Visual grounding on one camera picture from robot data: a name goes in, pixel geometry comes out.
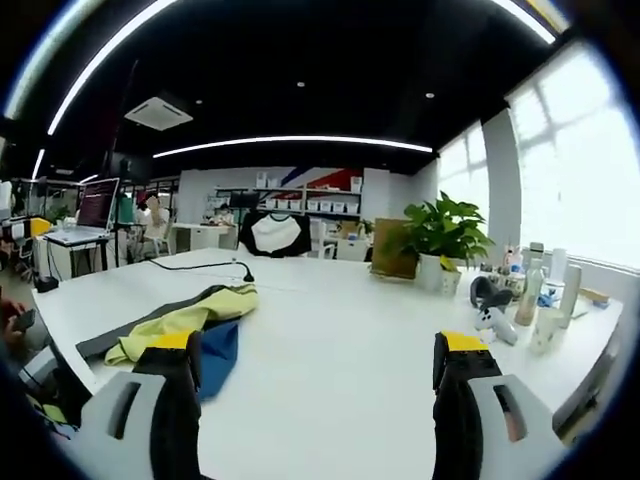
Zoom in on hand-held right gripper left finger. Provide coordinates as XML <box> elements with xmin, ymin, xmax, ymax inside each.
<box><xmin>79</xmin><ymin>329</ymin><xmax>204</xmax><ymax>480</ymax></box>

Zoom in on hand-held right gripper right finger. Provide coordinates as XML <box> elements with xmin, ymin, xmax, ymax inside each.
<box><xmin>432</xmin><ymin>329</ymin><xmax>569</xmax><ymax>480</ymax></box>

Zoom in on yellow and blue garment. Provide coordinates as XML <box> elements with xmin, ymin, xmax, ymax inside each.
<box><xmin>103</xmin><ymin>283</ymin><xmax>260</xmax><ymax>402</ymax></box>

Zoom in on white hand controller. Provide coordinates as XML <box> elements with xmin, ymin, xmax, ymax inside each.
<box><xmin>474</xmin><ymin>304</ymin><xmax>519</xmax><ymax>346</ymax></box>

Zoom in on white paper cup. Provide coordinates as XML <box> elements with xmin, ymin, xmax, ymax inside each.
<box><xmin>529</xmin><ymin>308</ymin><xmax>566</xmax><ymax>356</ymax></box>

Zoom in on clear bottle with beige contents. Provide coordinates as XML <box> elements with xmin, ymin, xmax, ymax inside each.
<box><xmin>514</xmin><ymin>257</ymin><xmax>544</xmax><ymax>328</ymax></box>

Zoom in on patterned mug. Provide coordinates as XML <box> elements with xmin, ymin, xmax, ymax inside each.
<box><xmin>492</xmin><ymin>272</ymin><xmax>527</xmax><ymax>303</ymax></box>

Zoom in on white desk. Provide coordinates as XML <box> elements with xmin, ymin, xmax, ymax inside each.
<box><xmin>30</xmin><ymin>246</ymin><xmax>625</xmax><ymax>480</ymax></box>

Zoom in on white thermos flask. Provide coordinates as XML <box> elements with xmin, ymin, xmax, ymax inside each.
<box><xmin>558</xmin><ymin>264</ymin><xmax>584</xmax><ymax>330</ymax></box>

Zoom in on black smartphone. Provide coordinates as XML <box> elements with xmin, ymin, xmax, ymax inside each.
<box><xmin>11</xmin><ymin>307</ymin><xmax>38</xmax><ymax>333</ymax></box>

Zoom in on white paper roll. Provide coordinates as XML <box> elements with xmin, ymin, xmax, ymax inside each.
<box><xmin>549</xmin><ymin>247</ymin><xmax>569</xmax><ymax>287</ymax></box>

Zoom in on brown cardboard board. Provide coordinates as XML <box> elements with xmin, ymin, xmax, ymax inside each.
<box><xmin>370</xmin><ymin>217</ymin><xmax>419</xmax><ymax>281</ymax></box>

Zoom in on green potted plant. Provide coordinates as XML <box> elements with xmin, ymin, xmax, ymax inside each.
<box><xmin>402</xmin><ymin>190</ymin><xmax>496</xmax><ymax>295</ymax></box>

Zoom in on white equipment cart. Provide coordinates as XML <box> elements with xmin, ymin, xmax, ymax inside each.
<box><xmin>43</xmin><ymin>225</ymin><xmax>112</xmax><ymax>280</ymax></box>

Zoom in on black and white shirt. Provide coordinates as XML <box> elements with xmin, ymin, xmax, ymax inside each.
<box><xmin>238</xmin><ymin>210</ymin><xmax>312</xmax><ymax>259</ymax></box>

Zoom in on computer monitor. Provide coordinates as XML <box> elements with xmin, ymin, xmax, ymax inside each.
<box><xmin>76</xmin><ymin>176</ymin><xmax>122</xmax><ymax>232</ymax></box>

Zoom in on storage shelf with white boxes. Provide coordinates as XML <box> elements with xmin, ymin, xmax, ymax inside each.
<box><xmin>213</xmin><ymin>171</ymin><xmax>364</xmax><ymax>222</ymax></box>

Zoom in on large window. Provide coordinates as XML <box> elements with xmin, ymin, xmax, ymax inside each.
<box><xmin>436</xmin><ymin>42</ymin><xmax>640</xmax><ymax>274</ymax></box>

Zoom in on long ceiling light strip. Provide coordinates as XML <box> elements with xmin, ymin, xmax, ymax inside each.
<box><xmin>491</xmin><ymin>0</ymin><xmax>558</xmax><ymax>46</ymax></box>
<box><xmin>46</xmin><ymin>0</ymin><xmax>177</xmax><ymax>137</ymax></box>
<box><xmin>151</xmin><ymin>135</ymin><xmax>434</xmax><ymax>160</ymax></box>

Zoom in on ceiling air conditioner vent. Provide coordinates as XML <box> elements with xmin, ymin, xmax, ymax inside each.
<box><xmin>123</xmin><ymin>94</ymin><xmax>195</xmax><ymax>133</ymax></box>

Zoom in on black cable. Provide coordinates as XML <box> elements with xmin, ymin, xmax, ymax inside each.
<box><xmin>148</xmin><ymin>256</ymin><xmax>250</xmax><ymax>274</ymax></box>

